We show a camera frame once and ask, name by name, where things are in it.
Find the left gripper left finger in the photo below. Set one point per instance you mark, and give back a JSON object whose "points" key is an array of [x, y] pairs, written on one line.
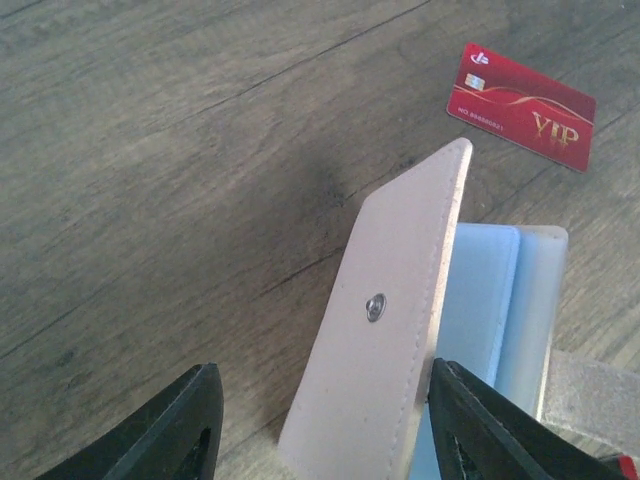
{"points": [[174, 435]]}

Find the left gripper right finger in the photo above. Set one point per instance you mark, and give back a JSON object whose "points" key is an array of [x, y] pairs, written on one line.
{"points": [[480, 434]]}

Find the beige leather card holder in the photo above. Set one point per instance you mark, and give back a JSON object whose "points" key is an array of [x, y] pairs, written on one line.
{"points": [[416, 284]]}

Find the lone red VIP card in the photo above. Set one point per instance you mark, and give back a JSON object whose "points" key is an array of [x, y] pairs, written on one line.
{"points": [[523, 106]]}

